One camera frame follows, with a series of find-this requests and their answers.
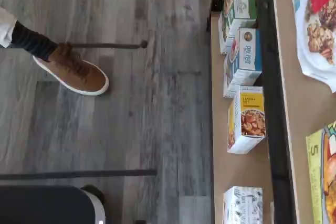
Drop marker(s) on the white floral print box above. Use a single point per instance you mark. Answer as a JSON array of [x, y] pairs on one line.
[[241, 205]]

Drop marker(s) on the green white food box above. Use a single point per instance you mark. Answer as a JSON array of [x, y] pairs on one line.
[[240, 6]]

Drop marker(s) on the brown particle board shelf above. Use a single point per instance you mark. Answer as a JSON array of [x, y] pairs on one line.
[[219, 129], [299, 103]]

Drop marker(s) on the white yellow nut box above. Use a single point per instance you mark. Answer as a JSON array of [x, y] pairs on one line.
[[246, 124]]

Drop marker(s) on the granola bag red white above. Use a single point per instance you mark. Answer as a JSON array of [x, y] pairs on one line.
[[317, 37]]

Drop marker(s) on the black metal shelf beam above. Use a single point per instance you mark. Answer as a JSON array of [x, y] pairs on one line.
[[275, 103]]

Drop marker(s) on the person leg dark sock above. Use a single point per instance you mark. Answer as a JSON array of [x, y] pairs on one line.
[[29, 39]]

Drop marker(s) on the brown shoe white sole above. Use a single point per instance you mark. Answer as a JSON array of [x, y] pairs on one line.
[[78, 74]]

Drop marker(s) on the yellow oat bites box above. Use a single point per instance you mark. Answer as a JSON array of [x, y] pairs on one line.
[[319, 176]]

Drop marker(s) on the blue flax box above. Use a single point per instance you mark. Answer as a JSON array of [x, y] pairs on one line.
[[246, 56]]

